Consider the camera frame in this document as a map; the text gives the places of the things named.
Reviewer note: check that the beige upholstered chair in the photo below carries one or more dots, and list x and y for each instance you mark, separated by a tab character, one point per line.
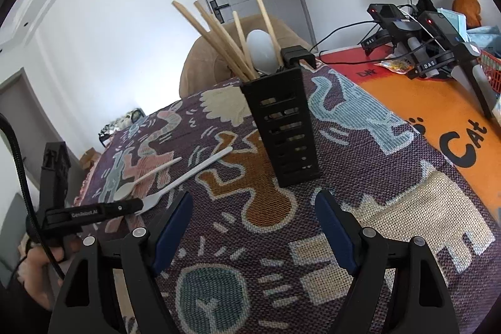
203	60

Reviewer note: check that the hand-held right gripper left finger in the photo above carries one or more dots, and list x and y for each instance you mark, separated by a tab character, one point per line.
172	232

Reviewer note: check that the wooden chopstick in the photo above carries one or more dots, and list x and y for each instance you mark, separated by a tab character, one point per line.
219	29
205	15
199	27
238	27
264	17

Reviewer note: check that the light blue cloth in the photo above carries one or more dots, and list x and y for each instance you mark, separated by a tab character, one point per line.
485	36

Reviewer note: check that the printed woven blanket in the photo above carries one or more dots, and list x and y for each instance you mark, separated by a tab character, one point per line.
352	162

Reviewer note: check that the person's left hand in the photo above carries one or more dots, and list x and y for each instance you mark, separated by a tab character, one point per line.
37	271

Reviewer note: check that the black device on stand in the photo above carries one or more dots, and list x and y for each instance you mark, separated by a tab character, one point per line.
387	15
442	25

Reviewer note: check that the red plastic basket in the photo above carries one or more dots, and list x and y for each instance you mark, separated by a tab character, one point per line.
491	70

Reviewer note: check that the blue face mask packet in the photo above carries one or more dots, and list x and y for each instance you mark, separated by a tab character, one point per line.
456	19

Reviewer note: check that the colourful snack packet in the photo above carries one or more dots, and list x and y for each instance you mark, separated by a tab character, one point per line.
395	64

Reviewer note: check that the cardboard box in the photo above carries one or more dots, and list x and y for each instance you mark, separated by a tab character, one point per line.
88	158

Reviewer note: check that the white plastic spoon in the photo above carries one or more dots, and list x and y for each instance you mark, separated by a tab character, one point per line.
123	192
260	48

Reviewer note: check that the orange table mat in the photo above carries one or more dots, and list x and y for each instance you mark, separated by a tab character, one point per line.
430	115

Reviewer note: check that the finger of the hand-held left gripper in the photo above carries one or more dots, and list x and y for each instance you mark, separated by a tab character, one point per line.
54	177

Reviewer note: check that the black slotted utensil holder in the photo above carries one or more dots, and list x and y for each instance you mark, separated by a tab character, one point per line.
274	85

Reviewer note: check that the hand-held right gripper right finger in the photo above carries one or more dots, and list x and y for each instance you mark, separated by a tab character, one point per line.
332	228

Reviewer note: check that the orange plush toy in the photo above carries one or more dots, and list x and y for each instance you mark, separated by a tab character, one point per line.
467	7

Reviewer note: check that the white plastic fork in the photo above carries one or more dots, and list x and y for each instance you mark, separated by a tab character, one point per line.
195	172

